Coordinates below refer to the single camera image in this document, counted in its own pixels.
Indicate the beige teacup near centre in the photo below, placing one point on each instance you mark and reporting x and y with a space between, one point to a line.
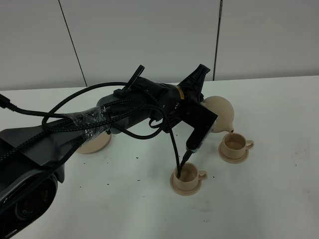
189 177

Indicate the beige teacup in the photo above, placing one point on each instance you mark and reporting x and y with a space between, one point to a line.
236 140
189 177

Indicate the beige saucer far right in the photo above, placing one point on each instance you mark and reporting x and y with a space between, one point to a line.
233 156

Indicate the beige teacup far right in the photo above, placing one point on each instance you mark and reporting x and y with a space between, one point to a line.
236 140

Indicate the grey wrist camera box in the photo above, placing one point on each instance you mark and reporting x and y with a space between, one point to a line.
201 119

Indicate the beige ceramic teapot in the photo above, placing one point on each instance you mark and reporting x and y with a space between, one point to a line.
224 111

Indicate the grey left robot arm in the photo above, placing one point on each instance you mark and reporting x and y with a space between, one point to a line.
32 159

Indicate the beige saucer near centre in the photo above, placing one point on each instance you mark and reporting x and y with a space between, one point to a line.
184 193

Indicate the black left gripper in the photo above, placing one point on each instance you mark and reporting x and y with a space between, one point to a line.
172 99

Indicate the beige round teapot saucer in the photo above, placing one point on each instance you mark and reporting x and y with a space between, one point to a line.
96 144

